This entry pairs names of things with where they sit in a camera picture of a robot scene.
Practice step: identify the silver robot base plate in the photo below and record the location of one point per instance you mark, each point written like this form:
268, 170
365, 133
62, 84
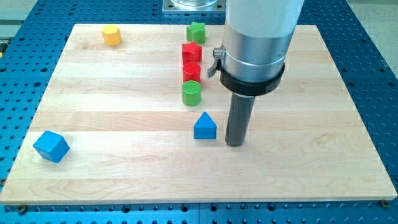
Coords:
193, 5

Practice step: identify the yellow hexagon block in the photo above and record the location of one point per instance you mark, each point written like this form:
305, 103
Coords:
111, 35

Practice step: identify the light wooden board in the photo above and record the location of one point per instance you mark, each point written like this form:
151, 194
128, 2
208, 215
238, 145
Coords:
120, 110

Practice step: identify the green star block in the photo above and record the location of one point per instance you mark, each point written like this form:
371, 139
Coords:
196, 32

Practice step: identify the black clamp ring with lever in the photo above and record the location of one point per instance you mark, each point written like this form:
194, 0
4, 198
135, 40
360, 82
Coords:
245, 78

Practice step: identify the red star block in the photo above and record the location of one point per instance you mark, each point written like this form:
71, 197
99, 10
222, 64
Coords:
191, 52

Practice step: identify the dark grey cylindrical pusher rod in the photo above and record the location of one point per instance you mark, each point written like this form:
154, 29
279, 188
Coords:
238, 119

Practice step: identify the green cylinder block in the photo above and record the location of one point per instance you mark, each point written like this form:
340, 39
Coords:
191, 93

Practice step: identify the red cylinder block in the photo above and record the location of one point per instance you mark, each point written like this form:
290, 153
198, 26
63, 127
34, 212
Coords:
191, 71

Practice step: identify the blue triangle block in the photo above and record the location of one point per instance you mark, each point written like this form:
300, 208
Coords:
205, 127

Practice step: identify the blue wooden cube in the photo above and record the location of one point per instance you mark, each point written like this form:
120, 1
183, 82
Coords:
51, 146

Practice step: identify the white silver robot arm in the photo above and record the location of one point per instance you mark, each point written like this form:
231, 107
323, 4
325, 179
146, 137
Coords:
251, 58

